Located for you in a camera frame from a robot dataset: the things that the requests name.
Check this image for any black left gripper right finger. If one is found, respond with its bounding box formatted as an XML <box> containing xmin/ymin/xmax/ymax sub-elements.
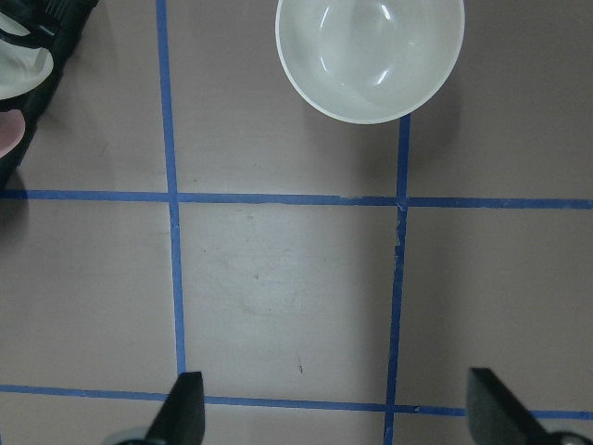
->
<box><xmin>466</xmin><ymin>368</ymin><xmax>554</xmax><ymax>445</ymax></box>

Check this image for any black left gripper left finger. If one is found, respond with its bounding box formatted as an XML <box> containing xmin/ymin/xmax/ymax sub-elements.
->
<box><xmin>144</xmin><ymin>372</ymin><xmax>205</xmax><ymax>445</ymax></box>

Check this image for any white ceramic bowl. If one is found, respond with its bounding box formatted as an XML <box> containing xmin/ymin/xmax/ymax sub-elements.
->
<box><xmin>274</xmin><ymin>0</ymin><xmax>465</xmax><ymax>125</ymax></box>

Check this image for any pink plate in rack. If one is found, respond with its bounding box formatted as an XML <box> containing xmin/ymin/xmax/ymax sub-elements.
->
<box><xmin>0</xmin><ymin>109</ymin><xmax>26</xmax><ymax>158</ymax></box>

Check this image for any cream plate in rack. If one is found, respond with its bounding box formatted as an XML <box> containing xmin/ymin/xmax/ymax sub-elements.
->
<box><xmin>1</xmin><ymin>13</ymin><xmax>54</xmax><ymax>100</ymax></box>

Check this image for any black plate rack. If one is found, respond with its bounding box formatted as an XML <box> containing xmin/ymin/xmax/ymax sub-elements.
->
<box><xmin>1</xmin><ymin>1</ymin><xmax>97</xmax><ymax>187</ymax></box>

